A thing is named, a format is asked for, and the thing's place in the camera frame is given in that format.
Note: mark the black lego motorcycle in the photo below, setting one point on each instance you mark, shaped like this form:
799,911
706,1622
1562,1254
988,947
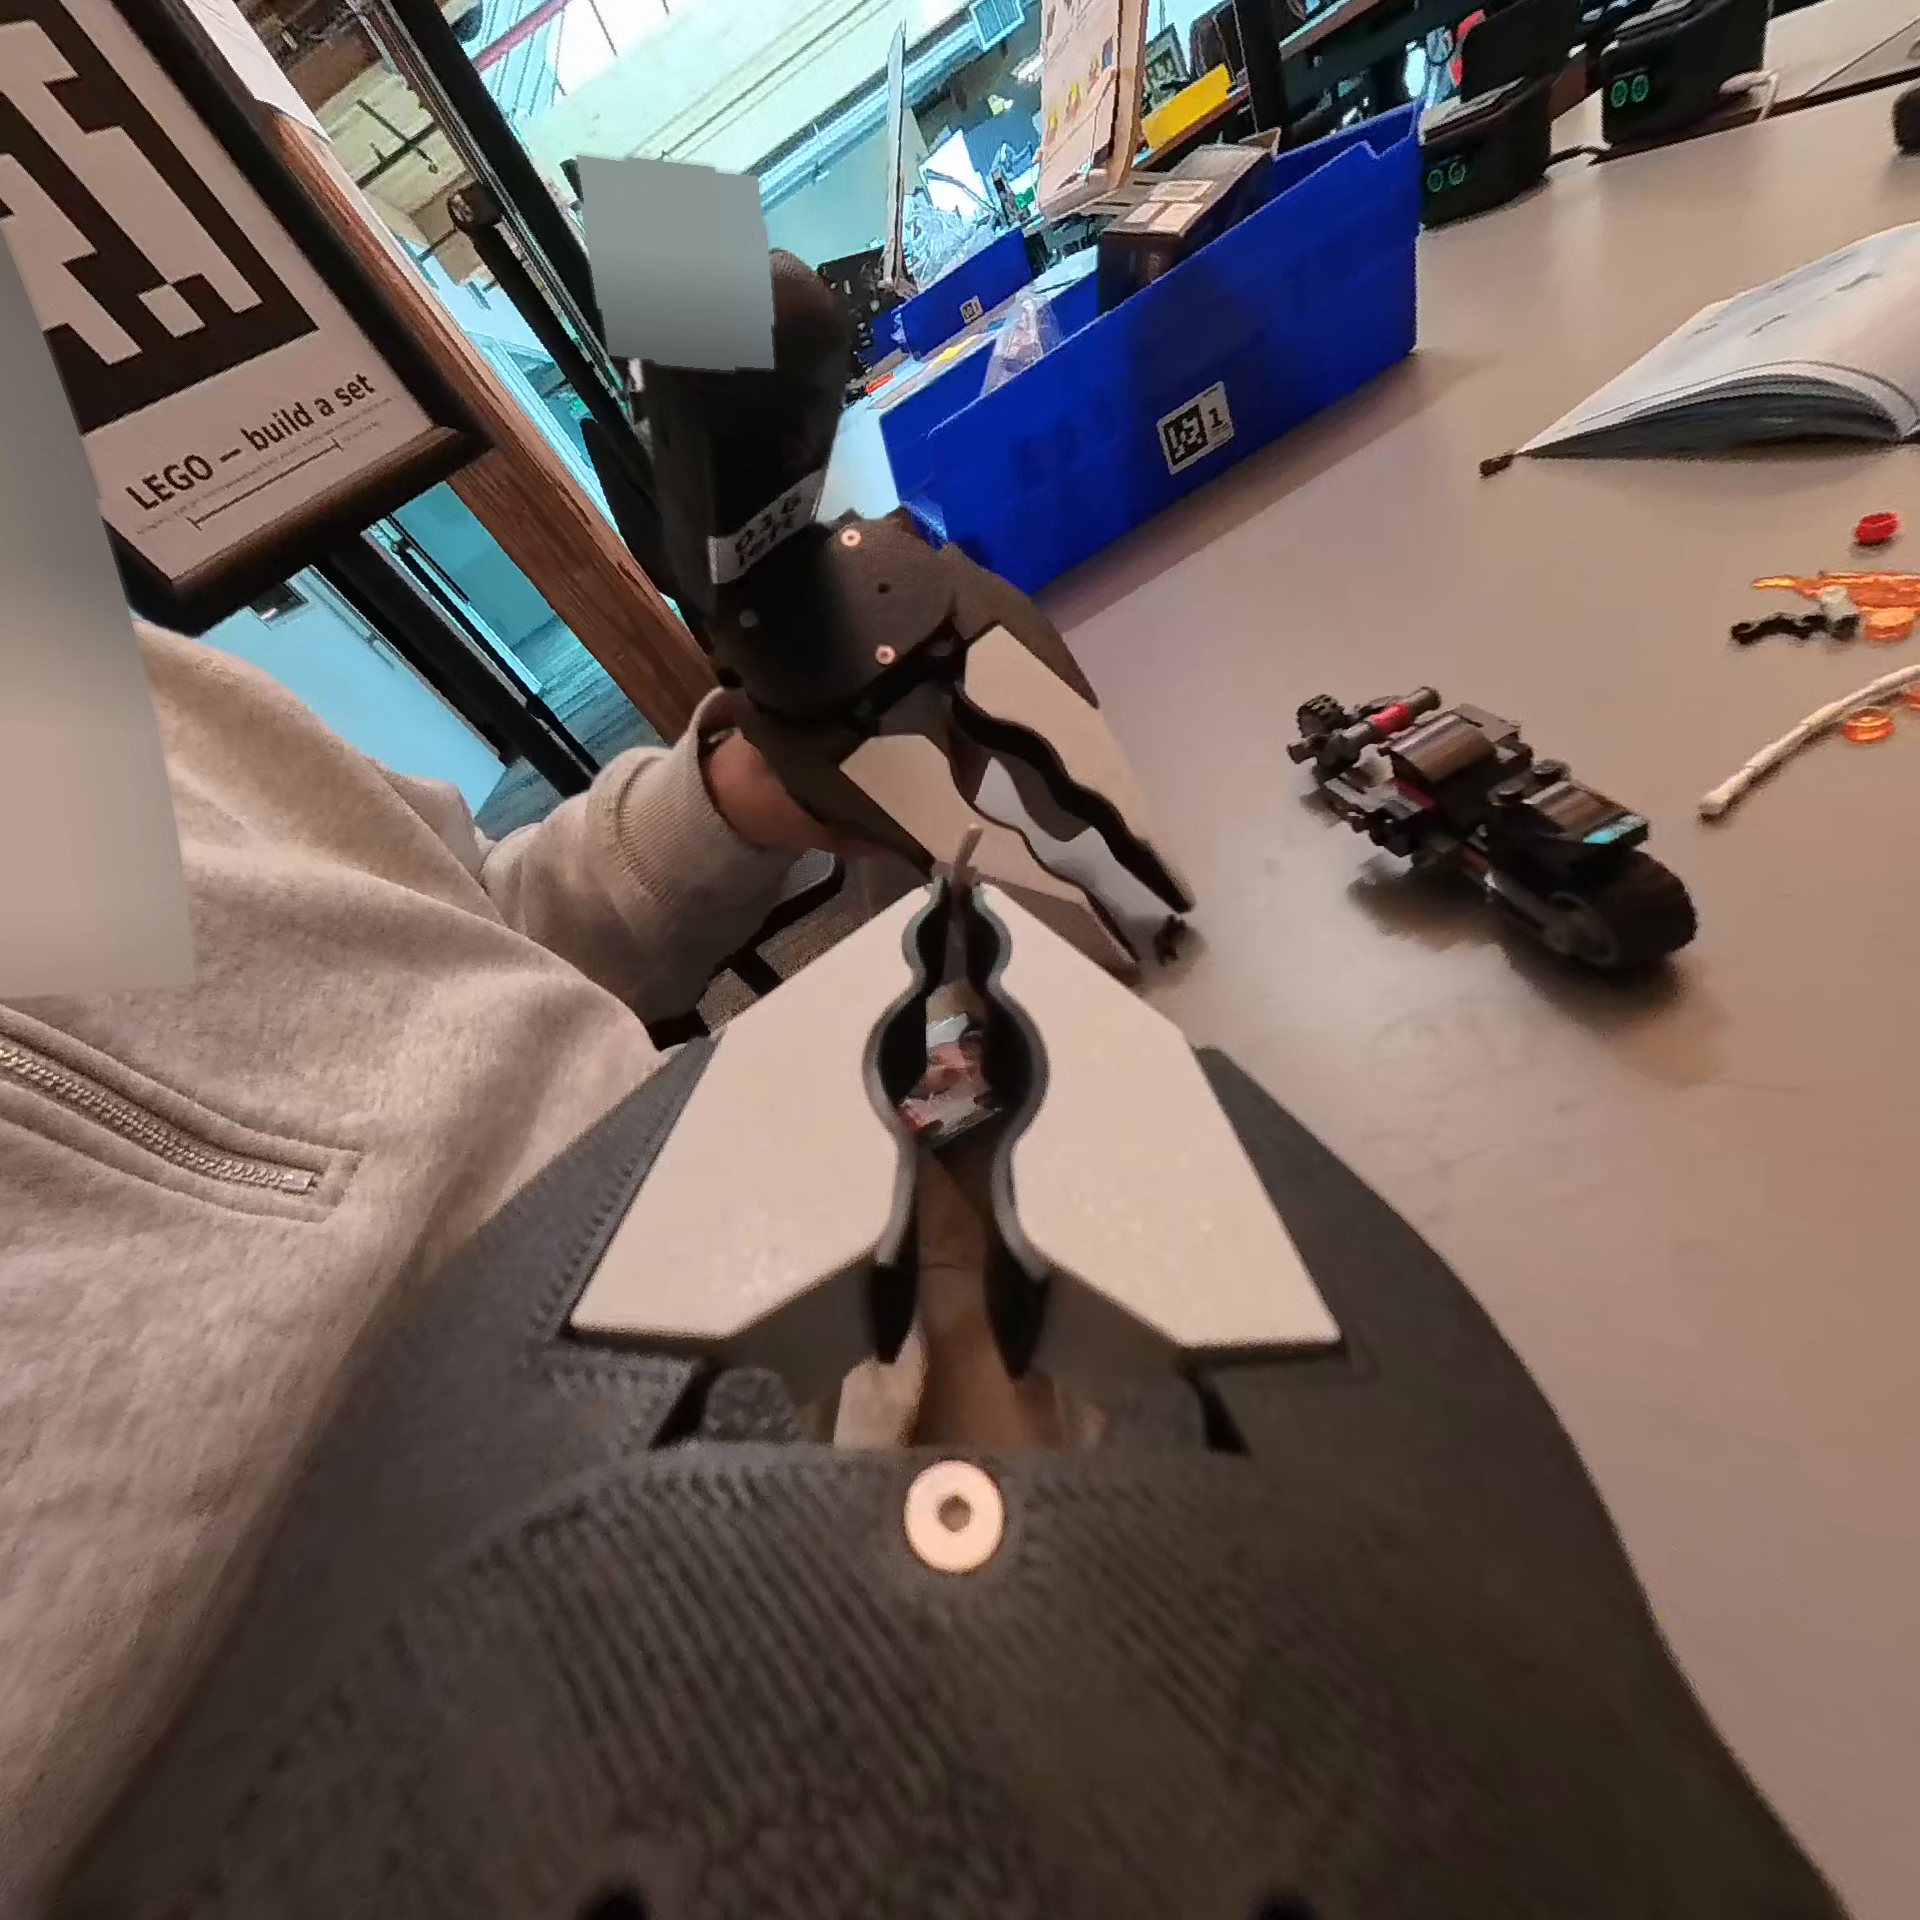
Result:
1483,811

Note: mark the red round lego stud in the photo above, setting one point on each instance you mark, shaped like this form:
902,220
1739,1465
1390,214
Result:
1874,527

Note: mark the instruction booklet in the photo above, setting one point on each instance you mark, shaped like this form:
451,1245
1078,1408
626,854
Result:
1772,360

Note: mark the person's left hand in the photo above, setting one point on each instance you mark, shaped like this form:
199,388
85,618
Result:
765,795

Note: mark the blue plastic bin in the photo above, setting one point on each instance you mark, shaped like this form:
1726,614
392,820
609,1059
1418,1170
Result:
961,310
1200,332

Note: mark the black charging case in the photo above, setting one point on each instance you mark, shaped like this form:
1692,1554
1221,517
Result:
1681,76
1478,164

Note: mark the clear plastic bag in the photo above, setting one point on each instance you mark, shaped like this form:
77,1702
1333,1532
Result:
1026,344

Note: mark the orange lego flame piece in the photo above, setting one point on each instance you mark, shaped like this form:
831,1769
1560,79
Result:
1869,593

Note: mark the dark cardboard box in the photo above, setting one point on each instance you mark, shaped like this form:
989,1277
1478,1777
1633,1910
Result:
1171,209

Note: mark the wooden post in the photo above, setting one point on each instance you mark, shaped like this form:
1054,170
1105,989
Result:
570,541

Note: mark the person's left forearm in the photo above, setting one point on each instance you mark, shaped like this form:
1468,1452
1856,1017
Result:
631,870

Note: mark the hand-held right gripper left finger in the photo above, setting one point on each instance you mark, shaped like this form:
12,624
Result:
720,1199

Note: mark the person's grey sweater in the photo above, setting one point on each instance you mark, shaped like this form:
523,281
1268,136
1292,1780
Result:
226,1275

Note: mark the grey lego wing piece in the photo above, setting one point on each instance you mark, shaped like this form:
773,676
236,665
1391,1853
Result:
961,856

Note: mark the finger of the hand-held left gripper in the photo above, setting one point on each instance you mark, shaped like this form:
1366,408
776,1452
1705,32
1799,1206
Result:
917,795
1066,737

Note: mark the small light grey lego plate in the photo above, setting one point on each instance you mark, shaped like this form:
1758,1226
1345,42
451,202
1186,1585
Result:
1838,603

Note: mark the tan board on stand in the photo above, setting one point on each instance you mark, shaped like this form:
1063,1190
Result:
1100,105

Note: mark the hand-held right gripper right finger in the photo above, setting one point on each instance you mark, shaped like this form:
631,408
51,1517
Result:
1186,1199

